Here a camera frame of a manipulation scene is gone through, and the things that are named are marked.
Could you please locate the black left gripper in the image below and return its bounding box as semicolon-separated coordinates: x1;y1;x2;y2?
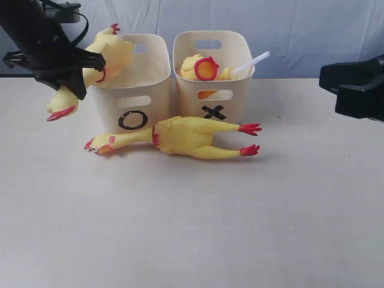
17;29;106;100

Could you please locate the yellow rubber chicken front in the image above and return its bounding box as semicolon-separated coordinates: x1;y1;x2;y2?
46;23;134;122

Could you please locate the yellow rubber chicken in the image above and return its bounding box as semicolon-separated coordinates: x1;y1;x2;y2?
84;116;262;160
46;23;134;122

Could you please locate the chicken head with white squeaker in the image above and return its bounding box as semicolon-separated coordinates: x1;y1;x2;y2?
218;51;271;80

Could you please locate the headless yellow rubber chicken body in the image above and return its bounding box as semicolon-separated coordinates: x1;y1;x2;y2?
179;53;219;81

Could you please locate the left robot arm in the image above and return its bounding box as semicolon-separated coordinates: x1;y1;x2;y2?
1;1;106;100

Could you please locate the blue backdrop curtain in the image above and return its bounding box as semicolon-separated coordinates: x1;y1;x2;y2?
63;0;383;78

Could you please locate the cream bin marked O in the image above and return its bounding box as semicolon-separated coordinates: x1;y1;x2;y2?
88;34;171;134

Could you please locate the cream bin marked X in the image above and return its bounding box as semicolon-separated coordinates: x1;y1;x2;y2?
173;31;255;124

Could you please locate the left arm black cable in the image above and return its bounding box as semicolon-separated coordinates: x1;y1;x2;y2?
1;0;90;70

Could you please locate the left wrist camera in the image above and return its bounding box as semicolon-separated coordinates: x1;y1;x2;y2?
39;1;82;24

